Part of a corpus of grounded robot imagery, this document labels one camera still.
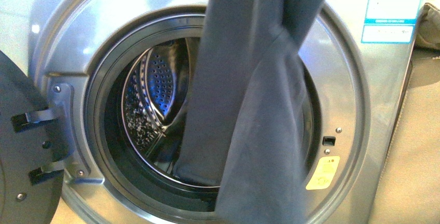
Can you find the dark blue garment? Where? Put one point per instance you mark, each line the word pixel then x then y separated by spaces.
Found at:
pixel 244 126

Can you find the grey front-load washing machine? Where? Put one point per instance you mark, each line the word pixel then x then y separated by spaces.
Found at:
pixel 116 76

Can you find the dark washing machine door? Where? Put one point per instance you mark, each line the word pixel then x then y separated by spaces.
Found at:
pixel 28 195

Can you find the orange warning sticker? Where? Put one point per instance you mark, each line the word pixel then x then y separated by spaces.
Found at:
pixel 324 173

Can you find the blue white energy label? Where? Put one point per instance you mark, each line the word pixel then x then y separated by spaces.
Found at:
pixel 390 21

